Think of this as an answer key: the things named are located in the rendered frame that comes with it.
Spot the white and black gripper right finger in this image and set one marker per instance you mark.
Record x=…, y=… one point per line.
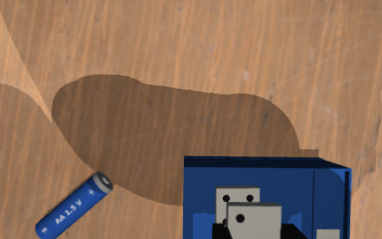
x=289, y=231

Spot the white domino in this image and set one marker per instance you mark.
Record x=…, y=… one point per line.
x=254, y=220
x=233, y=193

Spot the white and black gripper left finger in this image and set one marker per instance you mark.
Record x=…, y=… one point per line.
x=219, y=231

